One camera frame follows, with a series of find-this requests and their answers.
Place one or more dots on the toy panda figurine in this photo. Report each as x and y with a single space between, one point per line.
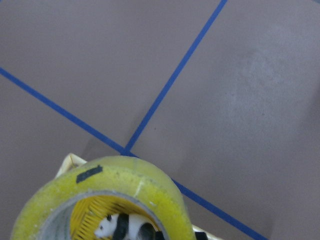
123 226

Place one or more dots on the yellow clear tape roll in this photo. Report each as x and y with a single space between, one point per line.
46 216

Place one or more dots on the yellow woven tray basket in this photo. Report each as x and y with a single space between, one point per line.
122 184

